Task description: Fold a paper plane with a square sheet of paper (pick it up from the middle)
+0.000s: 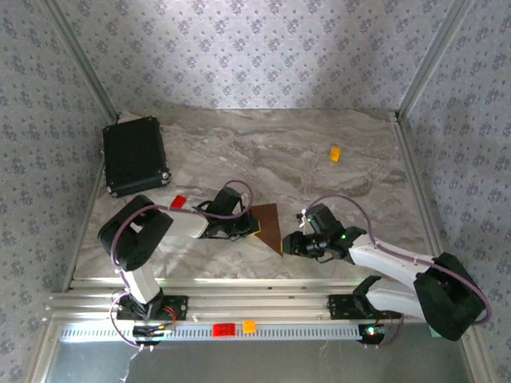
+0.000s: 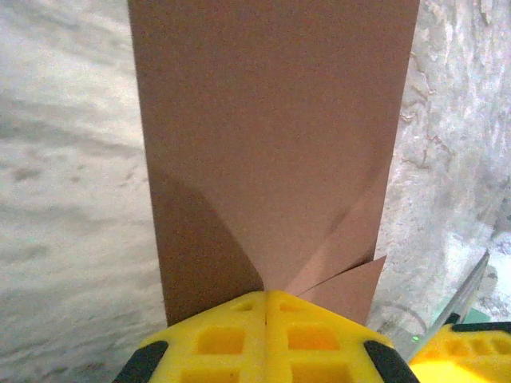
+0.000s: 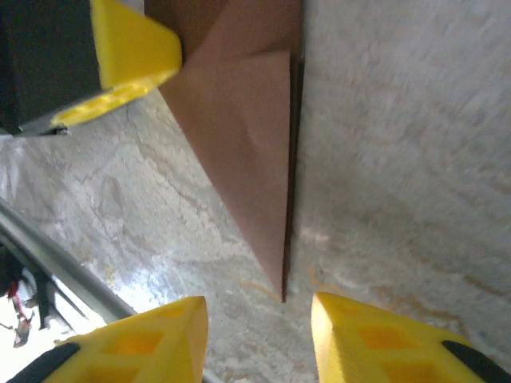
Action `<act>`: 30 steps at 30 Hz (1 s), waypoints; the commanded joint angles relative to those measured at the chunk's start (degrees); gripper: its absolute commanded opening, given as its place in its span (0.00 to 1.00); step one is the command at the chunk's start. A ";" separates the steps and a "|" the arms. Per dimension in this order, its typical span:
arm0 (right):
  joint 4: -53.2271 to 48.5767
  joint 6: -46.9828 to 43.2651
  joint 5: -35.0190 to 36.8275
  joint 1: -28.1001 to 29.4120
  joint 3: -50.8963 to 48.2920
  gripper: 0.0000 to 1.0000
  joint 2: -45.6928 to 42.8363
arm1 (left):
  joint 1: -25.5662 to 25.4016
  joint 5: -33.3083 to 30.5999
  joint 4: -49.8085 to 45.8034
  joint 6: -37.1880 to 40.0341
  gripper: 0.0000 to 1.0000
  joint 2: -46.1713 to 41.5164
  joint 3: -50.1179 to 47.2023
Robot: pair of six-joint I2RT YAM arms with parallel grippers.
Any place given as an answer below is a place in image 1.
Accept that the grey metal sheet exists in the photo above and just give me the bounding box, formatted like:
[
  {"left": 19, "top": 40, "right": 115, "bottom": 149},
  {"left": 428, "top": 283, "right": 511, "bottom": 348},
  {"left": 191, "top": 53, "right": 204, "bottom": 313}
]
[{"left": 42, "top": 338, "right": 476, "bottom": 383}]

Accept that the aluminium mounting rail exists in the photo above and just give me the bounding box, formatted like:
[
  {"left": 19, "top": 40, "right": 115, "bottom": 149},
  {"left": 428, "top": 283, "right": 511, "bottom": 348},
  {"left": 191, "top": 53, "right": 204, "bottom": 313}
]
[{"left": 43, "top": 277, "right": 478, "bottom": 324}]

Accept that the black case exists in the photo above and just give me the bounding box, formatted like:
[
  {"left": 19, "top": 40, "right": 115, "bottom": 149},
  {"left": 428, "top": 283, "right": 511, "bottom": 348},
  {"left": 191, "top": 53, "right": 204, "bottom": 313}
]
[{"left": 101, "top": 116, "right": 172, "bottom": 199}]

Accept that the brown paper sheet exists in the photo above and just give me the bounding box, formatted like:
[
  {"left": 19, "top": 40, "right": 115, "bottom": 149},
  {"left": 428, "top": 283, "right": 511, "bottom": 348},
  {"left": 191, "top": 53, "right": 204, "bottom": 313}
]
[{"left": 253, "top": 203, "right": 283, "bottom": 257}]

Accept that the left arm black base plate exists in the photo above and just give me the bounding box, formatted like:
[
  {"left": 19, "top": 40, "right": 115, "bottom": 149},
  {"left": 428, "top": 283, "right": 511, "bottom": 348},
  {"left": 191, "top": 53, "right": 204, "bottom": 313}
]
[{"left": 116, "top": 294, "right": 188, "bottom": 322}]

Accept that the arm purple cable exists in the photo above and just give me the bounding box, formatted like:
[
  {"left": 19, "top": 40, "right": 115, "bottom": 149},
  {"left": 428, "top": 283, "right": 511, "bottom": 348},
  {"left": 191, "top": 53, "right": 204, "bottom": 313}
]
[
  {"left": 313, "top": 194, "right": 492, "bottom": 348},
  {"left": 108, "top": 180, "right": 256, "bottom": 350}
]

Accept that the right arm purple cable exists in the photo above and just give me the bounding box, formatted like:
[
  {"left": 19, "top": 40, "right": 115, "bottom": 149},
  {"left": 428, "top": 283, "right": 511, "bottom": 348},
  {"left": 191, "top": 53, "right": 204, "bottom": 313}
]
[{"left": 313, "top": 194, "right": 492, "bottom": 348}]

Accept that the grey slotted cable duct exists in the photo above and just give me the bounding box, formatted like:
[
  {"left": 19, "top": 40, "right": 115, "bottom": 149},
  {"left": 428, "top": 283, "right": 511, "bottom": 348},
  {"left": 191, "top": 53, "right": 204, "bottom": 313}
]
[{"left": 59, "top": 323, "right": 362, "bottom": 342}]

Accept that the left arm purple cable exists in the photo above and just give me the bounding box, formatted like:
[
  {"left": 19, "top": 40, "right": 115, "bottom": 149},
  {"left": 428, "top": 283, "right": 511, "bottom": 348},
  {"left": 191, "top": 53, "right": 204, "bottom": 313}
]
[{"left": 108, "top": 180, "right": 256, "bottom": 350}]

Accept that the aluminium side rail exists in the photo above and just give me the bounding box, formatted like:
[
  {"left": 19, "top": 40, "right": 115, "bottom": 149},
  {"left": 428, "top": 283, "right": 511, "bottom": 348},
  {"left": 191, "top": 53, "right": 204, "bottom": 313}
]
[
  {"left": 393, "top": 111, "right": 456, "bottom": 288},
  {"left": 61, "top": 159, "right": 107, "bottom": 292}
]

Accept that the aluminium corner post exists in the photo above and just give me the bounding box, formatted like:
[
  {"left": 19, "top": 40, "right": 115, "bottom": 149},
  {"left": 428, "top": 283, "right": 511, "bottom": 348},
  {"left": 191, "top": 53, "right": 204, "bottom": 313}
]
[
  {"left": 397, "top": 0, "right": 468, "bottom": 120},
  {"left": 42, "top": 0, "right": 121, "bottom": 123}
]

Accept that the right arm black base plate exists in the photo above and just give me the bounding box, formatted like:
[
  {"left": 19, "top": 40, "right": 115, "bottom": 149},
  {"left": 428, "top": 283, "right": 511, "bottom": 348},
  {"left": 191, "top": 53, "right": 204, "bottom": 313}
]
[{"left": 327, "top": 294, "right": 402, "bottom": 320}]

